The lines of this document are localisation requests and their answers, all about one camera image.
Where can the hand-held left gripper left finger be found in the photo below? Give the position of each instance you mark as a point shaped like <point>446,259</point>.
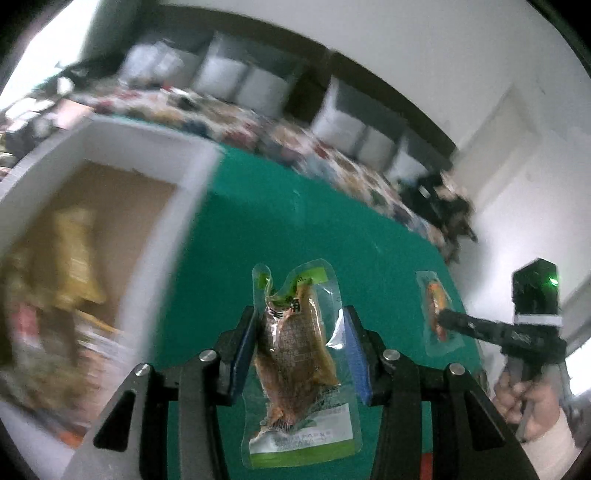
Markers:
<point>242,350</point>

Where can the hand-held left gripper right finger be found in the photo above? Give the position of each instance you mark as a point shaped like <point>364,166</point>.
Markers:
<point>358,357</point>

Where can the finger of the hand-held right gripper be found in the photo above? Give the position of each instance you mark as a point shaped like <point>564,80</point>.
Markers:
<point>471,325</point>

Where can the clear packet orange snack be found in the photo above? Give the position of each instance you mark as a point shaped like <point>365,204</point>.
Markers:
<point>436,309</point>

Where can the clear packet brown chicken leg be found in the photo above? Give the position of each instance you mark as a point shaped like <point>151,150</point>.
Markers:
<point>295,350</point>

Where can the white cardboard box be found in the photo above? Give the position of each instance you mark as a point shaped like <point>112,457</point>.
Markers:
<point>152,207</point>

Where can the yellow snack packet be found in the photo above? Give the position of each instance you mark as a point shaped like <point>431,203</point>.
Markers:
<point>78,258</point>

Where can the person's right forearm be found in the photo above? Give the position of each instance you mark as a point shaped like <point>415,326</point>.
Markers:
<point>554,452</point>

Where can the person's right hand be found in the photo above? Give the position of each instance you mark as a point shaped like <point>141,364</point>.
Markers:
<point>549,406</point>

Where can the black backpack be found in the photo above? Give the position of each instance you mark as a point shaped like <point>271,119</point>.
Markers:
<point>438,203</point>

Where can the green blanket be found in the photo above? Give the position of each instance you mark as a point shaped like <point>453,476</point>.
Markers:
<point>286,230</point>

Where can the orange bed sheet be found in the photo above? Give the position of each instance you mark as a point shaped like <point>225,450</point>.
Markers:
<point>425,468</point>

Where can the grey two-tone pillow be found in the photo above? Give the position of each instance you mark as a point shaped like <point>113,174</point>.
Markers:
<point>408,161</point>
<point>147,64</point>
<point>351,120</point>
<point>240,78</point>

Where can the floral bed sheet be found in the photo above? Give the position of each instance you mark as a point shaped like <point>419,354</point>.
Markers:
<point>286,134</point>

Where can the dark brown headboard panel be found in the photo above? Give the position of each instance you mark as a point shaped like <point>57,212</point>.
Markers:
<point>277,60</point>
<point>397,101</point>

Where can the row of assorted small items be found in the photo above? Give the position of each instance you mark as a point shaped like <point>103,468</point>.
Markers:
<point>32,120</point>

